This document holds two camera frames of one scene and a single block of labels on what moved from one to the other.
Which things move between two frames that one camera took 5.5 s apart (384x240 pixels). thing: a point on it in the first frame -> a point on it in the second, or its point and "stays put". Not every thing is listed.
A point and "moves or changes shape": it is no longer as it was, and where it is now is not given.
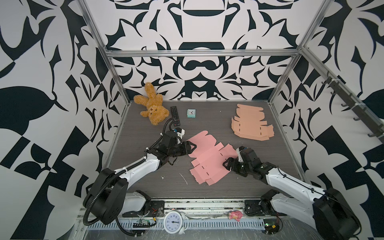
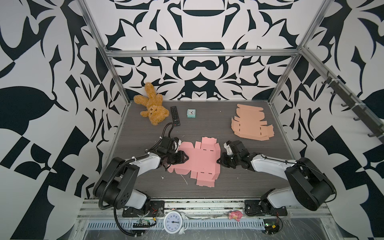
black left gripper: [186, 148] -> [180, 159]
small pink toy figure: [236, 214] stays put
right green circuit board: [271, 226] stays put
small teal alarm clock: [191, 113] stays put
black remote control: [175, 115] stays put
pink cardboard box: [209, 158] moves or changes shape
